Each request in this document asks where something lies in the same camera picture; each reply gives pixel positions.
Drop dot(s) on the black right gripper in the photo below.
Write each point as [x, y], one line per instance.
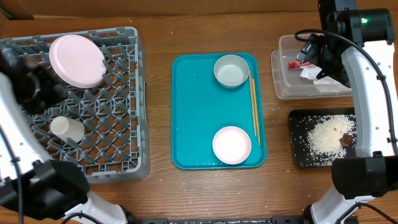
[311, 52]

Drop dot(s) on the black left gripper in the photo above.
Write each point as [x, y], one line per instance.
[51, 95]

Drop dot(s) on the red snack wrapper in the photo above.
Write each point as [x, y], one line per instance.
[298, 65]

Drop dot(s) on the white napkin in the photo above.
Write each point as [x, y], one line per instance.
[324, 85]

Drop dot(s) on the white cup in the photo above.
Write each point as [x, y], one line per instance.
[67, 128]

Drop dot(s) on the white round plate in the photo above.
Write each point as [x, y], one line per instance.
[77, 61]

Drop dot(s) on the grey small bowl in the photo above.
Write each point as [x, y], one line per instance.
[231, 71]

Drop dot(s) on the grey dishwasher rack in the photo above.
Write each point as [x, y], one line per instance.
[115, 146]

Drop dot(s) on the pink small bowl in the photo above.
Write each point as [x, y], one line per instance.
[231, 145]

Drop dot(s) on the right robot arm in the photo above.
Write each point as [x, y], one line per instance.
[356, 48]

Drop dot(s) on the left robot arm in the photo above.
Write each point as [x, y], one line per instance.
[35, 184]

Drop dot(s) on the black waste tray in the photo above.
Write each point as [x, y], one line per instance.
[300, 123]

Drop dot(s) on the clear plastic bin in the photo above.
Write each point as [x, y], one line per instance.
[288, 83]

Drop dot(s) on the brown food scrap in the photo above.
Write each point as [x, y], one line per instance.
[346, 140]

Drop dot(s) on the white rice pile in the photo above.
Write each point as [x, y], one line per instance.
[323, 139]

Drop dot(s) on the teal plastic tray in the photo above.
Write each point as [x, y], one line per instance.
[200, 107]

